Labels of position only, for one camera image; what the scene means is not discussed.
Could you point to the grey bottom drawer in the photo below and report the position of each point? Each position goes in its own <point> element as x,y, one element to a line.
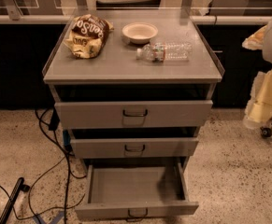
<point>135,190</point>

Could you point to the grey middle drawer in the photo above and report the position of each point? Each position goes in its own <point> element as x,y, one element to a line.
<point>133,147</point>

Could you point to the grey top drawer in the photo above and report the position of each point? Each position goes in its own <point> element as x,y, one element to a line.
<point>145,114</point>

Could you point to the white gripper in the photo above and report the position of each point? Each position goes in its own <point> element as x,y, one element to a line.
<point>258,113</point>

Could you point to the clear plastic water bottle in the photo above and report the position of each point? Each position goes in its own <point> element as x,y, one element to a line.
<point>161,52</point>

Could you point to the black bar on floor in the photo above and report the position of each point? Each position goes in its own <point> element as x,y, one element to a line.
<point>11,200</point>

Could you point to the grey drawer cabinet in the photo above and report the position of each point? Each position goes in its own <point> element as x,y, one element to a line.
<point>116,75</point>

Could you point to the dark chair back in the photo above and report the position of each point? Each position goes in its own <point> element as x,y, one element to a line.
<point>132,4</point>

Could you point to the grey drawer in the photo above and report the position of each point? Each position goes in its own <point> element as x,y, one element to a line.
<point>133,147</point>
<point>135,190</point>
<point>145,114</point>

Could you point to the white paper bowl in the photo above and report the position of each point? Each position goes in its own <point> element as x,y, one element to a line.
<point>140,32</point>

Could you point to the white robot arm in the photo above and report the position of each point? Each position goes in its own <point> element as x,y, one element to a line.
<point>267,46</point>

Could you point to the brown yellow chip bag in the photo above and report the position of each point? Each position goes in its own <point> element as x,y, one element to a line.
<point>88,36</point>

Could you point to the black lab counter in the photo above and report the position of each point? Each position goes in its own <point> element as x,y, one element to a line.
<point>25,48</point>

